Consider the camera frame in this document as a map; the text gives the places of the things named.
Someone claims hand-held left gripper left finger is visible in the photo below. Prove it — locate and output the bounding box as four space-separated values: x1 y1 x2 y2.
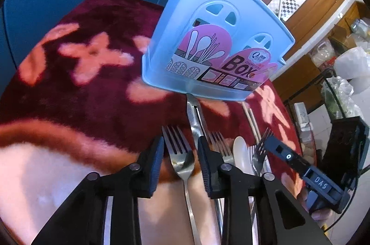
30 135 165 245

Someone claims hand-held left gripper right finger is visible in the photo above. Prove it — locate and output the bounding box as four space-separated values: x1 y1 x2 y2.
197 136 333 245

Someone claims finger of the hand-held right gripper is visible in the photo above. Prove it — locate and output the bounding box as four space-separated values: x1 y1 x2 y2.
264 136 313 177

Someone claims steel fork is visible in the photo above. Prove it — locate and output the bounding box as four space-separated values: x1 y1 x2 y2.
252 127 274 177
207 132 235 166
161 125 203 245

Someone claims white plastic spoon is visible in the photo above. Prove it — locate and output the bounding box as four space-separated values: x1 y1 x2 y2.
233 136 256 176

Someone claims wooden chopstick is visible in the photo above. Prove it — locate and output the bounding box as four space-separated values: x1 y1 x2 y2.
242 103 261 147
247 106 264 144

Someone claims steel knife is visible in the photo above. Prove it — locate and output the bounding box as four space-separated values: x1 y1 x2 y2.
186 93 209 149

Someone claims light blue plastic utensil box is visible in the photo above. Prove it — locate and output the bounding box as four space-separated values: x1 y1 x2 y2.
141 0 296 102

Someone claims person's right hand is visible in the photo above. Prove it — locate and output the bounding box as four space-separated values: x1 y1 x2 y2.
298 189 333 224

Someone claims white plastic container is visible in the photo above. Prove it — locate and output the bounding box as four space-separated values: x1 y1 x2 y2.
293 102 316 145

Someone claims clear plastic bag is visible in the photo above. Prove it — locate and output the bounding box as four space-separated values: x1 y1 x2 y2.
321 76 363 120

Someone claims black metal rack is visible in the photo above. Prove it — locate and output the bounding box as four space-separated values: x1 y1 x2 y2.
285 67 360 147

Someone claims white plastic bag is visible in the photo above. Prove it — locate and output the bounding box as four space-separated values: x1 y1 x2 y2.
334 45 370 95

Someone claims black cable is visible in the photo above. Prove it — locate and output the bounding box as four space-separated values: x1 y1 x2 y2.
324 164 370 235

